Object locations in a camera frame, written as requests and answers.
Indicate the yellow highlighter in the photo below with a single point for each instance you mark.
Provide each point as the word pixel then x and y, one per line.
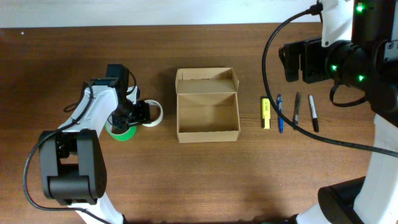
pixel 266 113

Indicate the blue pen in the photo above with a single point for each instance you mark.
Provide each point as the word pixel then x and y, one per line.
pixel 280 120

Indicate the black pen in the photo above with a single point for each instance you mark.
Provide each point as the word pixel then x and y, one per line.
pixel 297 108

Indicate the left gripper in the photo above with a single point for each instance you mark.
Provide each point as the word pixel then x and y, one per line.
pixel 142 112

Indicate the cardboard box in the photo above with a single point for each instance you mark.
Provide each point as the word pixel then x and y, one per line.
pixel 207 105

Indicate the black marker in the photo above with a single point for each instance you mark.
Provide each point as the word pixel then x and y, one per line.
pixel 314 114

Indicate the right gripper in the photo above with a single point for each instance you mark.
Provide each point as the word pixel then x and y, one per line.
pixel 311 61

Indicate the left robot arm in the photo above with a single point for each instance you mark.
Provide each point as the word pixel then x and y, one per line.
pixel 72 165

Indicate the green tape roll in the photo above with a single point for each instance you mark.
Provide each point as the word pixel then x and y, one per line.
pixel 119 132

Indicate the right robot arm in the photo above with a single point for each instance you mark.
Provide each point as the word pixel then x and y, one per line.
pixel 358 48

